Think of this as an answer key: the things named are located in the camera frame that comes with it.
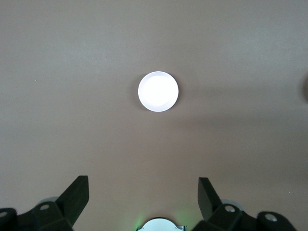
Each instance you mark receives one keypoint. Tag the pink bowl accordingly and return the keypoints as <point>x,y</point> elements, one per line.
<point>158,91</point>

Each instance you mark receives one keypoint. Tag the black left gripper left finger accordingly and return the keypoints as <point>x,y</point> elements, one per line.
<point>72,202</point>

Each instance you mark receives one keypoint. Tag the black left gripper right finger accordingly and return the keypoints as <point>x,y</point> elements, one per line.
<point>209,204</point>

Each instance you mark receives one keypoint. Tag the brown table mat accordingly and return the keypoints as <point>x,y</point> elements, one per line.
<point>72,72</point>

